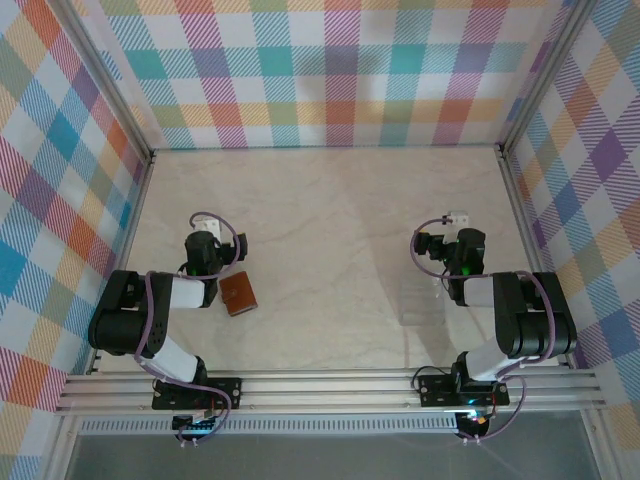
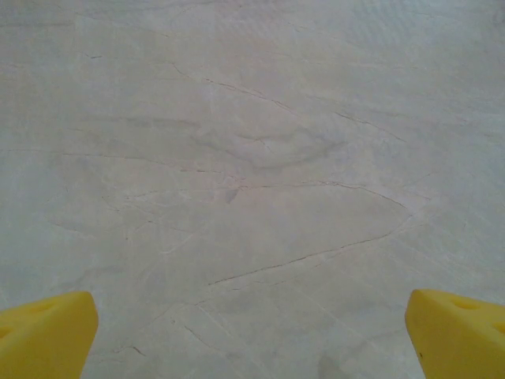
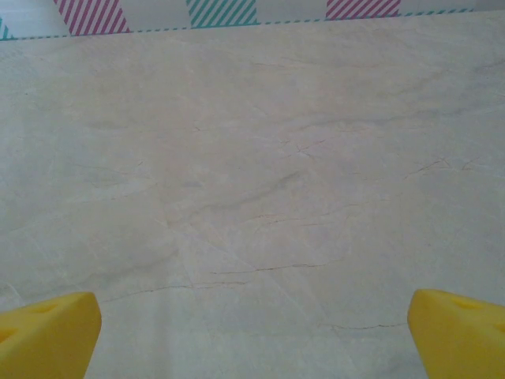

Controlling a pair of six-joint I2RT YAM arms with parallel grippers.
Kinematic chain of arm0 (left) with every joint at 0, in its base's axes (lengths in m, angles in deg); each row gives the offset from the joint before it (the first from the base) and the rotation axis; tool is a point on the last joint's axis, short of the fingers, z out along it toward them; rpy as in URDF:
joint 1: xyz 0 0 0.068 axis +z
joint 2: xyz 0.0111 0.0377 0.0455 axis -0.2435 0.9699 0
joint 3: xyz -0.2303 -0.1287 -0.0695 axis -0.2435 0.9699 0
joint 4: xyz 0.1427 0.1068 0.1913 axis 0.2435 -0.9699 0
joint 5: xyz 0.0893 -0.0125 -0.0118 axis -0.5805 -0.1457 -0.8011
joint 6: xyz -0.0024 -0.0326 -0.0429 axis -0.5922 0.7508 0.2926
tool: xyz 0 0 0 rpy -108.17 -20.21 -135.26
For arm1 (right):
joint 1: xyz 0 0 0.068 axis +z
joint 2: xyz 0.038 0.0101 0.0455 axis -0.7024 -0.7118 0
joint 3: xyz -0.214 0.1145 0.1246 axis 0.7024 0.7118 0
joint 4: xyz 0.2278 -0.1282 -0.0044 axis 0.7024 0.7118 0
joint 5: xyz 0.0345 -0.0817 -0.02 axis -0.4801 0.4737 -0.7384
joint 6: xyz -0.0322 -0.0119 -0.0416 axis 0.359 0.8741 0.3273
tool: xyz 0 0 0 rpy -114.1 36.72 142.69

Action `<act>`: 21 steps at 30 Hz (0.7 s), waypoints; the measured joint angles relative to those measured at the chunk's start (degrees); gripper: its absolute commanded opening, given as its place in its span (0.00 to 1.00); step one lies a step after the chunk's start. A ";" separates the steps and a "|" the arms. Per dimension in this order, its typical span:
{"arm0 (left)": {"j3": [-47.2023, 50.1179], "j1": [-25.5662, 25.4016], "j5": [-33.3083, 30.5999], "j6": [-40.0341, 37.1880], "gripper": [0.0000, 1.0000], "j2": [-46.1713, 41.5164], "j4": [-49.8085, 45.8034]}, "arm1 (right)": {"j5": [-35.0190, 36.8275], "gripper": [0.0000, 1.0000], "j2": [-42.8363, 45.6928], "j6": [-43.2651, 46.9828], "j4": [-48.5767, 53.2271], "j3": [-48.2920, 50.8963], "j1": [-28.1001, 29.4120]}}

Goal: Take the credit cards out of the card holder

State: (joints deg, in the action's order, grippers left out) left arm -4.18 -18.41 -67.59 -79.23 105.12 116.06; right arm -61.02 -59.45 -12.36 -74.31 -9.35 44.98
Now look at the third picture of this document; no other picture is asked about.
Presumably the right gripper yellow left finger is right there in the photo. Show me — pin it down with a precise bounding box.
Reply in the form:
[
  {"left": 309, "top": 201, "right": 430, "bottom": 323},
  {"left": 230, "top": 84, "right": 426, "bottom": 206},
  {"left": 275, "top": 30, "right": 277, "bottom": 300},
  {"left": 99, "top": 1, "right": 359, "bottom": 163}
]
[{"left": 0, "top": 291, "right": 103, "bottom": 379}]

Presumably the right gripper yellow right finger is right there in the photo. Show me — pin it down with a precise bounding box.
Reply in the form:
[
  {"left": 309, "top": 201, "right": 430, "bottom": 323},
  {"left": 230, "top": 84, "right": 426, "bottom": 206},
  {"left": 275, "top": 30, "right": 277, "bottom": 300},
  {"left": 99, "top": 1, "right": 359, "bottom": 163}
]
[{"left": 406, "top": 288, "right": 505, "bottom": 379}]

